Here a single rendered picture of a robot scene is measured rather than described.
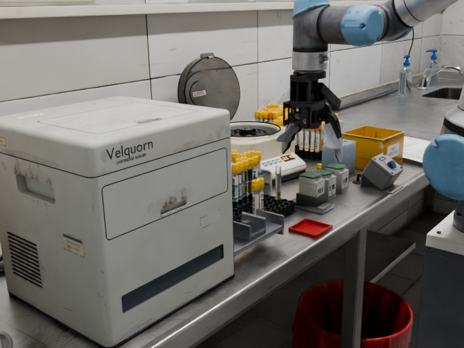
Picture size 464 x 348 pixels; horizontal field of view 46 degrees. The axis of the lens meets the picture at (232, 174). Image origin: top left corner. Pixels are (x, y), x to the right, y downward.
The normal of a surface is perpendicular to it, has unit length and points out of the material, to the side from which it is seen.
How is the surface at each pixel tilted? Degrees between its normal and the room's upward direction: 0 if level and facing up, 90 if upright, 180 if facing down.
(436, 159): 98
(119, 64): 90
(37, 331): 0
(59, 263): 90
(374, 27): 90
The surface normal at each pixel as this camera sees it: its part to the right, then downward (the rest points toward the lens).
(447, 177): -0.75, 0.33
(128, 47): 0.77, 0.17
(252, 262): -0.02, -0.96
